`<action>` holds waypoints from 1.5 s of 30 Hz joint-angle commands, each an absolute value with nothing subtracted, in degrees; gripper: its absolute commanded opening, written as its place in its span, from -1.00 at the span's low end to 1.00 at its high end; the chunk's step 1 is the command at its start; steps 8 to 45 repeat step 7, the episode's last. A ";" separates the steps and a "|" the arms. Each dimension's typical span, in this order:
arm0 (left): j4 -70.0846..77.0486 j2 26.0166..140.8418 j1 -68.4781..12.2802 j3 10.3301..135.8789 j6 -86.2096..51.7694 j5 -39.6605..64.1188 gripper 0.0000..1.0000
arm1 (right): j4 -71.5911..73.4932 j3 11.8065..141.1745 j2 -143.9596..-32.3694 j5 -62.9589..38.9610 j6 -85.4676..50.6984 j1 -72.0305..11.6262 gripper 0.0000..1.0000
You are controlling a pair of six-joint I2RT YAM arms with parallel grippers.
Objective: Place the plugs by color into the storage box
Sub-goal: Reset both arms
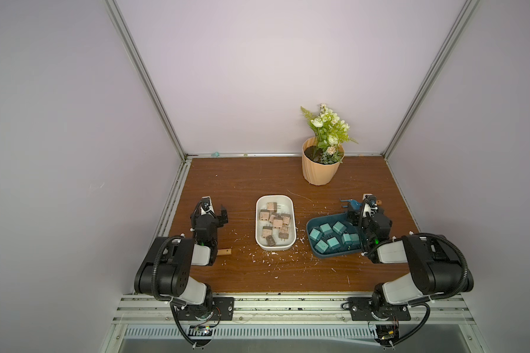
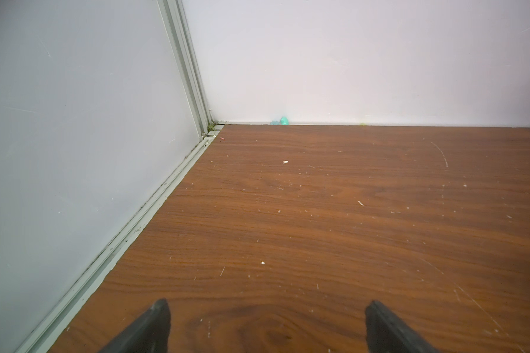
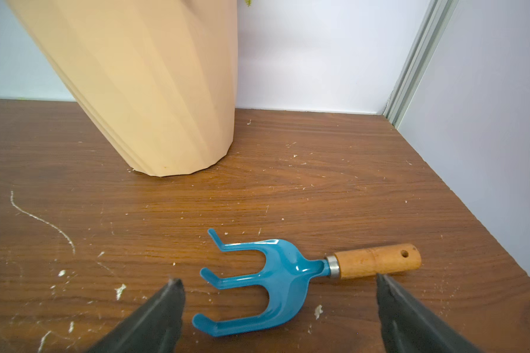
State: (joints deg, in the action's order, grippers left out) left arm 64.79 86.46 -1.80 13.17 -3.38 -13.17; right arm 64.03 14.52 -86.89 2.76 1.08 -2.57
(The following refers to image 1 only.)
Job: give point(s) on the aluminium front rail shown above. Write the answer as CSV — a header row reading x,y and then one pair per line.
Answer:
x,y
259,308

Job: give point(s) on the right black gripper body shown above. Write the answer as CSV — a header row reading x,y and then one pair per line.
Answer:
x,y
372,216

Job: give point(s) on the teal plug by rake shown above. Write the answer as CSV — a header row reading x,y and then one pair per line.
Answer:
x,y
355,240

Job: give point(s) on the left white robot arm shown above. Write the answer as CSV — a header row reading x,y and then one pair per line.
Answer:
x,y
164,273

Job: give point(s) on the artificial green white flowers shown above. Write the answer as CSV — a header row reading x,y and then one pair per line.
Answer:
x,y
330,133

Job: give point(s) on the blue garden rake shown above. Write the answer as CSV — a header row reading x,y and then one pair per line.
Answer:
x,y
371,207

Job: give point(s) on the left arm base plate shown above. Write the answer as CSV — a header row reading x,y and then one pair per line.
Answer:
x,y
218,308

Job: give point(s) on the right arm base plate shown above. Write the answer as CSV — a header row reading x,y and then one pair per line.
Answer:
x,y
366,309

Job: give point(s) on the white plastic storage box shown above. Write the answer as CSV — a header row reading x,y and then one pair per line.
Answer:
x,y
285,205

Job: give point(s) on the teal plastic storage box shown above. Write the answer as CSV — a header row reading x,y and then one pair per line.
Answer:
x,y
332,219

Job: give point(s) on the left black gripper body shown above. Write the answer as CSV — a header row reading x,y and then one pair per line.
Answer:
x,y
217,222

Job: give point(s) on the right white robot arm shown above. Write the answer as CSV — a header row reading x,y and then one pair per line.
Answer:
x,y
437,268

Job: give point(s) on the beige flower pot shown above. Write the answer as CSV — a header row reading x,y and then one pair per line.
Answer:
x,y
316,173

